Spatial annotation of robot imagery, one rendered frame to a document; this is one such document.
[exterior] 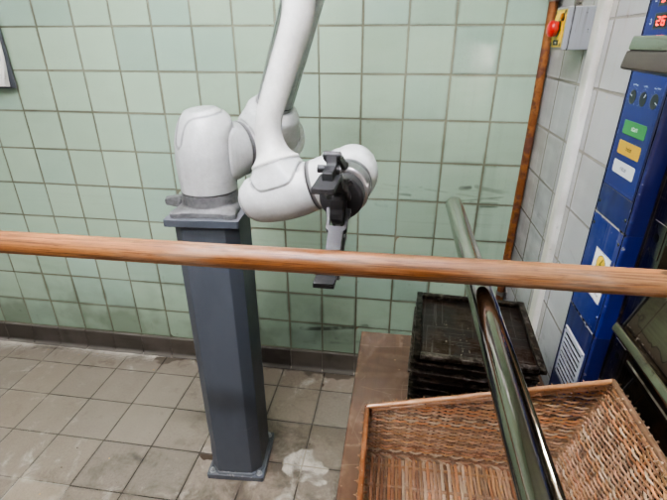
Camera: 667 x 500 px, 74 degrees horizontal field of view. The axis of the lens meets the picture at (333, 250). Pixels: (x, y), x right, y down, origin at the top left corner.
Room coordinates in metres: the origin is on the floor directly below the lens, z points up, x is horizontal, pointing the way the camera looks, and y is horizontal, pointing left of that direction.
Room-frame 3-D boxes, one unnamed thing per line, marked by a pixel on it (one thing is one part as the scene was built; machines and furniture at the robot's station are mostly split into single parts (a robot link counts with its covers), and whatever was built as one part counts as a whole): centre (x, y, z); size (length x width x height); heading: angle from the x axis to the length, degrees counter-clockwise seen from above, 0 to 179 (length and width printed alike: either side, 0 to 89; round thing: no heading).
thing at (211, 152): (1.20, 0.34, 1.17); 0.18 x 0.16 x 0.22; 135
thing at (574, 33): (1.30, -0.62, 1.46); 0.10 x 0.07 x 0.10; 172
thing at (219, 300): (1.20, 0.35, 0.50); 0.21 x 0.21 x 1.00; 86
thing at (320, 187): (0.57, 0.01, 1.26); 0.07 x 0.03 x 0.01; 171
